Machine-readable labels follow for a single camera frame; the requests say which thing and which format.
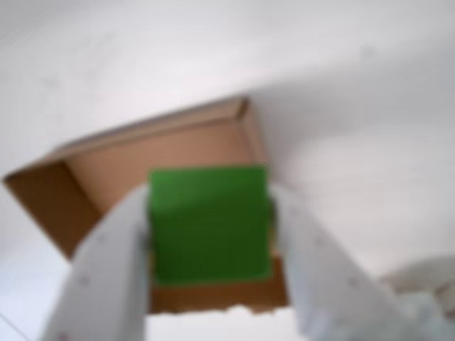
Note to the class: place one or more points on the green cube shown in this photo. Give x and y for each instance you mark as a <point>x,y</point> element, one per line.
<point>209,223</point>

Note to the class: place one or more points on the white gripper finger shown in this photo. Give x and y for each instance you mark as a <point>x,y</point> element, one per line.
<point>327,284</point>
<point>103,270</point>

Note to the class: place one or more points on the brown cardboard box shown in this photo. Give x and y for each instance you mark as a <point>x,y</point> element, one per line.
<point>117,160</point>

